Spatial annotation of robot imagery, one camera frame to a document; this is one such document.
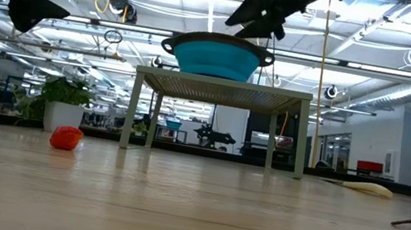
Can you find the blue grey collapsible bowl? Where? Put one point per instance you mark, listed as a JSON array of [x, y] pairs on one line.
[[216, 60]]

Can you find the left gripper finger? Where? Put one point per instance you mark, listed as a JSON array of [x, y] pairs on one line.
[[35, 7]]

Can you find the green potted plant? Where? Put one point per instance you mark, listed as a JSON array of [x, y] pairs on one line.
[[63, 116]]

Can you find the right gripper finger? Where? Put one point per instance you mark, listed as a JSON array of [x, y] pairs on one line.
[[252, 10], [263, 30]]

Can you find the white round column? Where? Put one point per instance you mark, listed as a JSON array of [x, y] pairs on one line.
[[232, 119]]

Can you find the mint green perforated shelf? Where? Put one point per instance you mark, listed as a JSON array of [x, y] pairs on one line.
[[223, 82]]

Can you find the black background robot arm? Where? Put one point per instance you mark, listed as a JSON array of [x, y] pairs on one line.
[[212, 135]]

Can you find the red box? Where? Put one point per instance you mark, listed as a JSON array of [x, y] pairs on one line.
[[370, 166]]

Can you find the black metal table frame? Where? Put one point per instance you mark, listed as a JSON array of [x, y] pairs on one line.
[[101, 135]]

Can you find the blue bin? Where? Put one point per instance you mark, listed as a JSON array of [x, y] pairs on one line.
[[173, 125]]

